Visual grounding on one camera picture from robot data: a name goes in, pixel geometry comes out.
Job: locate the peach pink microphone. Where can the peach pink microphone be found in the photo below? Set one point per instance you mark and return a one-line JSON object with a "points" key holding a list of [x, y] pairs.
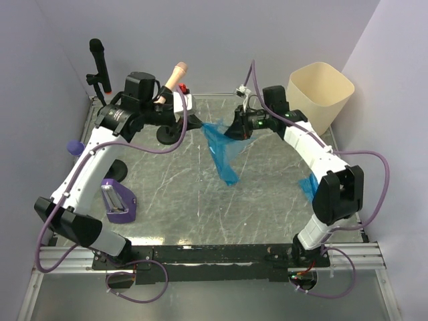
{"points": [[178, 73]]}

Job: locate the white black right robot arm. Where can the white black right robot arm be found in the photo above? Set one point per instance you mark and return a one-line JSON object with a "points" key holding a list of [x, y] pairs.
{"points": [[338, 187]]}

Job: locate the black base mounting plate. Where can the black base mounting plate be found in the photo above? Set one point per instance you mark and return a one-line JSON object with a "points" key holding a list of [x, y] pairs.
{"points": [[203, 263]]}

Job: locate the aluminium rail frame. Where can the aluminium rail frame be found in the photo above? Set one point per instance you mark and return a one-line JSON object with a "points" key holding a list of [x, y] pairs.
{"points": [[365, 256]]}

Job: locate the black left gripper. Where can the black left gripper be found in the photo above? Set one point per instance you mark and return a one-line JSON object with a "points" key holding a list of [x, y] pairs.
{"points": [[193, 122]]}

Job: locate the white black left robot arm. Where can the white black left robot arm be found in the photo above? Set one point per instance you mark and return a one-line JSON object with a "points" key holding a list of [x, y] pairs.
{"points": [[66, 211]]}

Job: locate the purple microphone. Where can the purple microphone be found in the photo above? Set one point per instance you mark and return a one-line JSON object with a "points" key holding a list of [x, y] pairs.
{"points": [[75, 147]]}

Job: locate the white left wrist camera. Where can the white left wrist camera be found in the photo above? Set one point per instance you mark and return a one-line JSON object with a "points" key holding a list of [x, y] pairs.
{"points": [[182, 100]]}

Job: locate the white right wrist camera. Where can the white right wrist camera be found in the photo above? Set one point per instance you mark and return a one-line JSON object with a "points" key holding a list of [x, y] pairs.
{"points": [[243, 92]]}

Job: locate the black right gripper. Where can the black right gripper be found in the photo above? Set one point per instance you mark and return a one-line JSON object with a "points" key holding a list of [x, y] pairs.
{"points": [[240, 130]]}

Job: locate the purple wedge holder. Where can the purple wedge holder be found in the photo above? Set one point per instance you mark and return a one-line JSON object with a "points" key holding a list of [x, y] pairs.
{"points": [[119, 201]]}

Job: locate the cream plastic trash bin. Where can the cream plastic trash bin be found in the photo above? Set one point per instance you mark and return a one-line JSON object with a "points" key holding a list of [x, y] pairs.
{"points": [[320, 91]]}

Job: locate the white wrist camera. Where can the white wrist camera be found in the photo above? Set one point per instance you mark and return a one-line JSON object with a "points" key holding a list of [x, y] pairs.
{"points": [[243, 92], [182, 100]]}

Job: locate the blue plastic trash bag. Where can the blue plastic trash bag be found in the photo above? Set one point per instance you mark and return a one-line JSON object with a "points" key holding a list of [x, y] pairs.
{"points": [[224, 149]]}

